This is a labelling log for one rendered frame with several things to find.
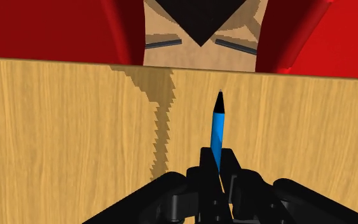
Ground blue pen with black tip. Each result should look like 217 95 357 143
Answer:
210 89 226 174

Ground black robot stand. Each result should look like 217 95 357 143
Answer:
154 0 247 48

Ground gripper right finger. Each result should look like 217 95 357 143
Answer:
219 148 358 224

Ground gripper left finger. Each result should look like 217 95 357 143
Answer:
81 147 234 224

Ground dark grey bar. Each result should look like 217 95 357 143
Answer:
144 39 183 50
214 38 258 56

